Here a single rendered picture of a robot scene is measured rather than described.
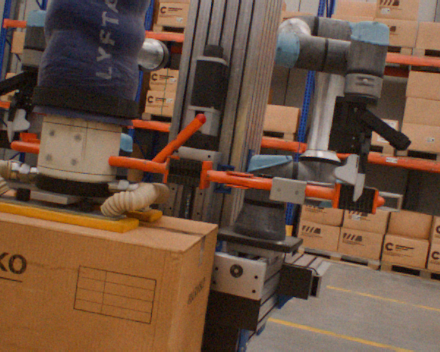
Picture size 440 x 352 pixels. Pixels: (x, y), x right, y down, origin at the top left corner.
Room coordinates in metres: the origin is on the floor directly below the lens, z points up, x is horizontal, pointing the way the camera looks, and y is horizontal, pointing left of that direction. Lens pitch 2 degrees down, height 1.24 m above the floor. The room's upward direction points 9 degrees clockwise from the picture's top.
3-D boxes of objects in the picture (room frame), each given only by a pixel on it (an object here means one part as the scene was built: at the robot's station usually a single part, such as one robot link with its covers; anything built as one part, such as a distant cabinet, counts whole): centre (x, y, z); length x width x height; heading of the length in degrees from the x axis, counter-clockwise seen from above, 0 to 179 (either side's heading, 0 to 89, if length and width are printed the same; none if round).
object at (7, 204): (1.14, 0.33, 1.09); 0.34 x 0.10 x 0.05; 81
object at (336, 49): (1.25, -0.25, 1.50); 0.11 x 0.11 x 0.08; 89
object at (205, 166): (1.19, 0.07, 1.20); 0.10 x 0.08 x 0.06; 171
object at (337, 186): (1.14, -0.28, 1.20); 0.08 x 0.07 x 0.05; 81
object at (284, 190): (1.16, -0.15, 1.19); 0.07 x 0.07 x 0.04; 81
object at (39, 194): (1.23, 0.31, 1.13); 0.34 x 0.25 x 0.06; 81
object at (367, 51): (1.16, -0.26, 1.50); 0.09 x 0.08 x 0.11; 179
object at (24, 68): (1.53, 0.54, 1.34); 0.09 x 0.08 x 0.12; 82
